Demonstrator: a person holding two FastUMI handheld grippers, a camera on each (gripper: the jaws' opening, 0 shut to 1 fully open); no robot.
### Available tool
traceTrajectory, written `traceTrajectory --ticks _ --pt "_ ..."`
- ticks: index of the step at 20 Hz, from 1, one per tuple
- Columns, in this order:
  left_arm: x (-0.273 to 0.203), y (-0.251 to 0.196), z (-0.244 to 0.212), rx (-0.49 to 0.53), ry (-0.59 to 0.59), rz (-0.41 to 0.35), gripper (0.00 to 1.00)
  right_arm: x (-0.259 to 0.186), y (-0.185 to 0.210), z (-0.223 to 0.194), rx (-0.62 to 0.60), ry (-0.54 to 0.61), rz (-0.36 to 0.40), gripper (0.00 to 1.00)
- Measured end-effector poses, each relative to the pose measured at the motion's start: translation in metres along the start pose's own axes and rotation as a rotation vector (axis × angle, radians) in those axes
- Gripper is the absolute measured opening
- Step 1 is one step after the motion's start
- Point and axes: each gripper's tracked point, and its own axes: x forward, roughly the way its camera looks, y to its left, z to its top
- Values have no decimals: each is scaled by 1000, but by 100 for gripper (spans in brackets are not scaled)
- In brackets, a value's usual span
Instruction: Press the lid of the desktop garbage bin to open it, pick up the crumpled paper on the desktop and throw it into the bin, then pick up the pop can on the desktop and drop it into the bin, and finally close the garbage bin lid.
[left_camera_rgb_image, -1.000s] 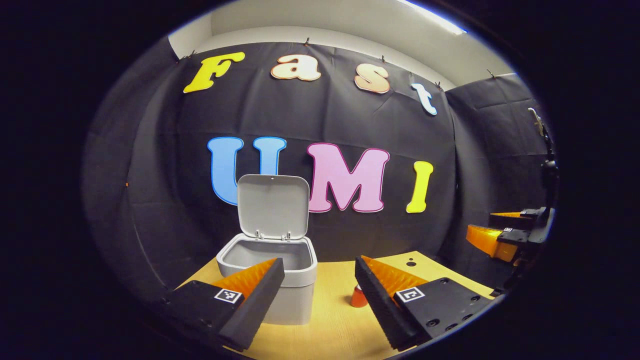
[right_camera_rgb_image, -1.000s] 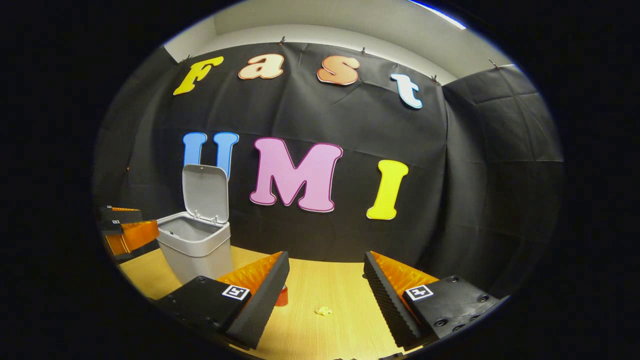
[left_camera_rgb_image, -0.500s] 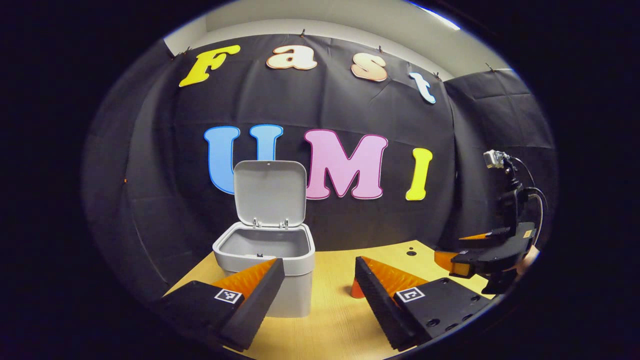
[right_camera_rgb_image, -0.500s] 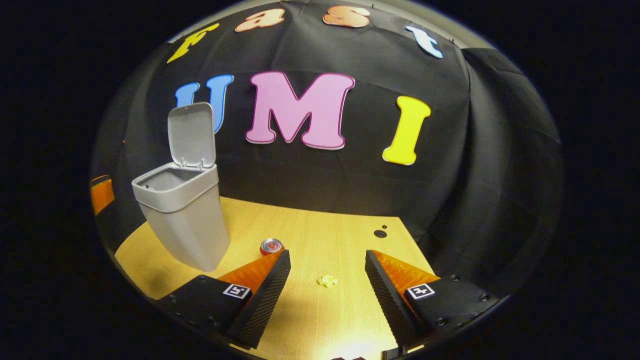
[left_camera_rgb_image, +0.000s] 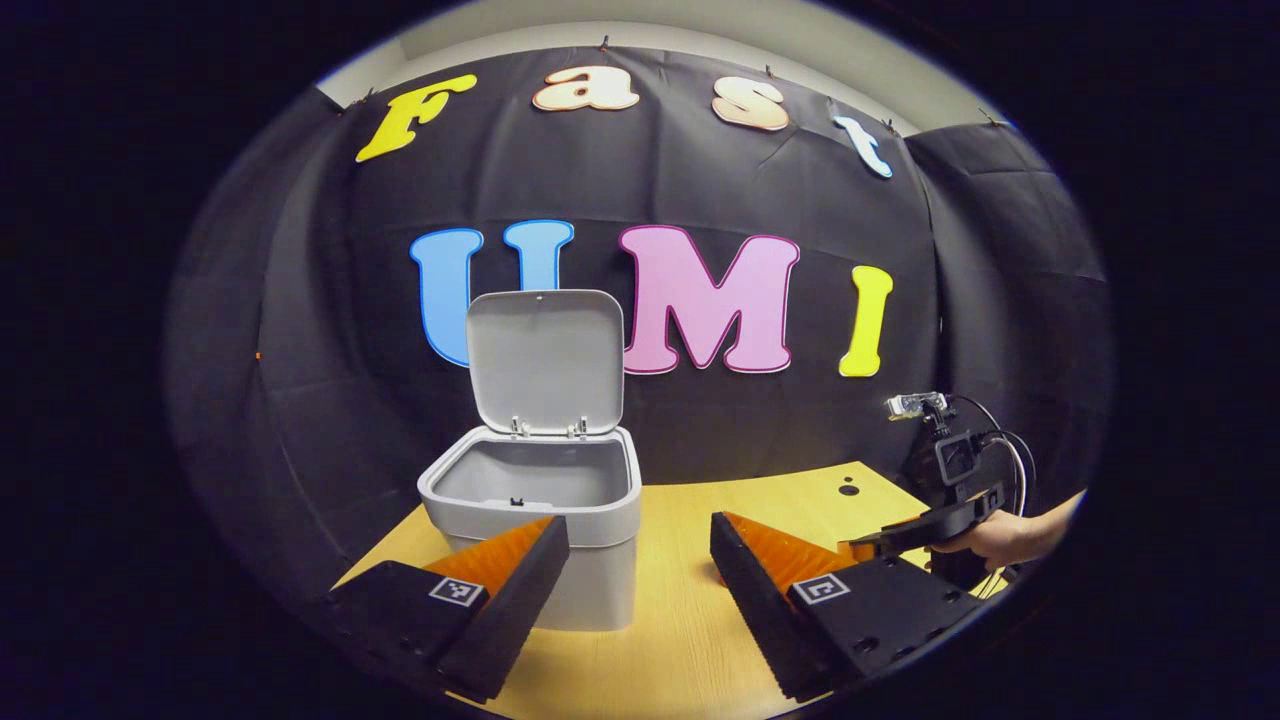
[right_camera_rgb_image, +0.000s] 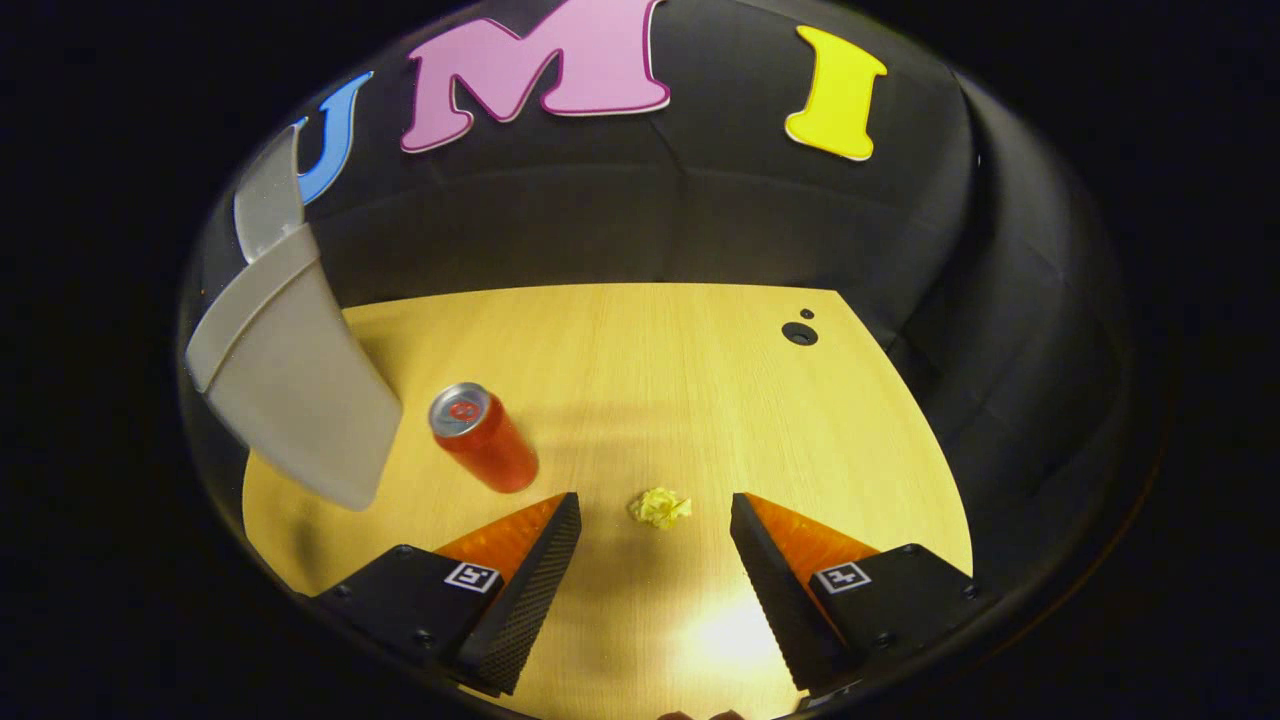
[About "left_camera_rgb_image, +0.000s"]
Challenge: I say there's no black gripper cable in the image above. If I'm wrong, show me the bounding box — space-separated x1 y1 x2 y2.
950 395 1037 601

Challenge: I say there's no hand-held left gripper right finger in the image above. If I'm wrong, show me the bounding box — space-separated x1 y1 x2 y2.
708 510 986 701

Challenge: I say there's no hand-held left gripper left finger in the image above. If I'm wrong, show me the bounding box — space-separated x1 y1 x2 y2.
322 515 573 704

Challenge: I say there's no black backdrop cloth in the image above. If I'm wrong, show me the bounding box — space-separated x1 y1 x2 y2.
165 45 1116 621

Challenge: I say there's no wooden desktop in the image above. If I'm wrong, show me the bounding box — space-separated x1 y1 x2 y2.
335 460 1001 720

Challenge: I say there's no white desktop garbage bin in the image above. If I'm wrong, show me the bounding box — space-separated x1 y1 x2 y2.
417 289 643 633

